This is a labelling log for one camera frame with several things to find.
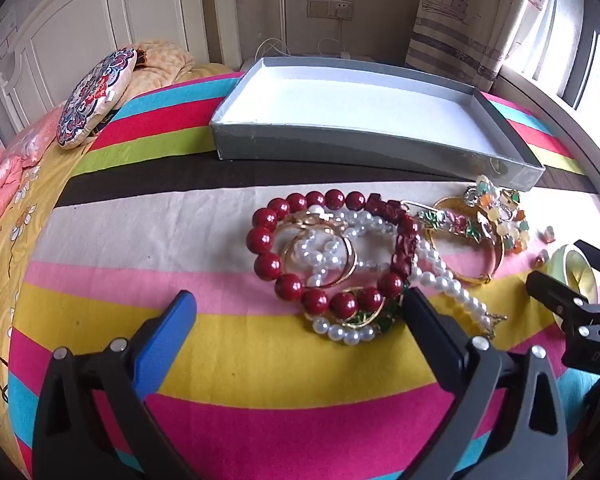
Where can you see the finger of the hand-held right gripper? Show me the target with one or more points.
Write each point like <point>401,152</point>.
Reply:
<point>597,260</point>
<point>555,295</point>

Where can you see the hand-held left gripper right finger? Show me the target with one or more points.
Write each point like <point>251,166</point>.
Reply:
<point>430,330</point>

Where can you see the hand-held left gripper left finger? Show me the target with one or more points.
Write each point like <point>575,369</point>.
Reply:
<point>172,330</point>

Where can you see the pale green jade bangle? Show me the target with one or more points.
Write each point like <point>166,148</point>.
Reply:
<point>562,260</point>

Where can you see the green gold pendant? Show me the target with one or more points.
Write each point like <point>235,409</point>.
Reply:
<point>382,321</point>

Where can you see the gold filigree bangle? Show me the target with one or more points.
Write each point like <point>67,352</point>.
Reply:
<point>472,278</point>

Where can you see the silver flower enamel brooch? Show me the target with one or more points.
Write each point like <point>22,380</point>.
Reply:
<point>455,222</point>

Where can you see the interlinked gold rings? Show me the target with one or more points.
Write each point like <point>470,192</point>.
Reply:
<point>305,219</point>

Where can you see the grey cardboard box tray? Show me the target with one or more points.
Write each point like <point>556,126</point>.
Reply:
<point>355,95</point>

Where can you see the small gold earring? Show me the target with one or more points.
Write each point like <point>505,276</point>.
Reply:
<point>540,259</point>

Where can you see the small pearl earring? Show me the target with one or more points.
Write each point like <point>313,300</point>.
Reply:
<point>548,233</point>

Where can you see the colourful striped blanket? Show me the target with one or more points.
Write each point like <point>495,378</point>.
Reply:
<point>180,250</point>

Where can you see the yellow floral bedsheet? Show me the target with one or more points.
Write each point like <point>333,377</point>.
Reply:
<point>35,205</point>

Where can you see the pink floral quilt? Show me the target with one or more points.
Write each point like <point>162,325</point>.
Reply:
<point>5,175</point>

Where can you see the window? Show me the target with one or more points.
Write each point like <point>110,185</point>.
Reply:
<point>565,25</point>

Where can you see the round embroidered cushion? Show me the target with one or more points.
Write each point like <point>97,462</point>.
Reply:
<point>92,100</point>

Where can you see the yellow checked pillow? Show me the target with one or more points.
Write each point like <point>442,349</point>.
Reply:
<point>160,67</point>

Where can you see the beige printed curtain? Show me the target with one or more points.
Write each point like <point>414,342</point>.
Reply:
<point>460,15</point>

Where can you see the white wooden headboard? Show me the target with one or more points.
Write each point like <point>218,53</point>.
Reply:
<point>80,15</point>

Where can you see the wall socket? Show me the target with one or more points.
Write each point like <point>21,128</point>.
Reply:
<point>325,8</point>

